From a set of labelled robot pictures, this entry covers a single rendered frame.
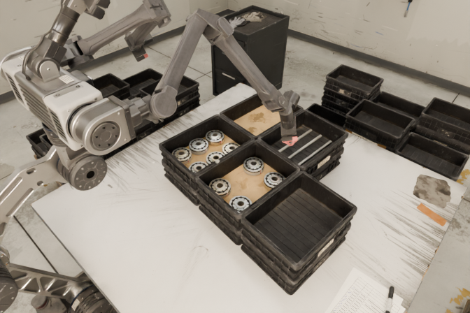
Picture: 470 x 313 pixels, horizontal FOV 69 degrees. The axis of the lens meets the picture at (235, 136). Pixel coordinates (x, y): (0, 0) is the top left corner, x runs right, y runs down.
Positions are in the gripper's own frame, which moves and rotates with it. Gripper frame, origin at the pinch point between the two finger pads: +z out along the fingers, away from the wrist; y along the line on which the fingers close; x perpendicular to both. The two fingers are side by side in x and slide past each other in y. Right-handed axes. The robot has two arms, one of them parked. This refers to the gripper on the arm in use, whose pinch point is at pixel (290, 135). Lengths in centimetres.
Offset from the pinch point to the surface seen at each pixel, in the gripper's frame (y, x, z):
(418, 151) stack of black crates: -45, 85, 107
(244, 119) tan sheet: -33, -28, 27
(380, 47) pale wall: -241, 107, 188
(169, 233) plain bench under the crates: 38, -59, 12
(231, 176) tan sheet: 11.4, -31.0, 12.7
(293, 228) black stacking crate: 39.9, -2.6, 11.2
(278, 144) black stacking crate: -12.0, -8.2, 25.7
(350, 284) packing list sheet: 60, 18, 24
